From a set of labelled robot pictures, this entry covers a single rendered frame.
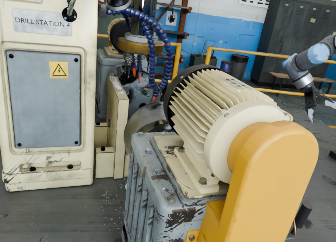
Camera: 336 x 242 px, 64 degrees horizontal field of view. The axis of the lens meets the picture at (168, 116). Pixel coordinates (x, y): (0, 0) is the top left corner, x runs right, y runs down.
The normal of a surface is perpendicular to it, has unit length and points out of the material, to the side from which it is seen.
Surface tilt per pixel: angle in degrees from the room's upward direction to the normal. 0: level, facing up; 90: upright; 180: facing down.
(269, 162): 90
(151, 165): 0
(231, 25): 90
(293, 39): 90
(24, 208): 0
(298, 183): 90
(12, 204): 0
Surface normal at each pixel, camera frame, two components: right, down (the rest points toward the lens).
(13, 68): 0.31, 0.40
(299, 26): -0.14, 0.36
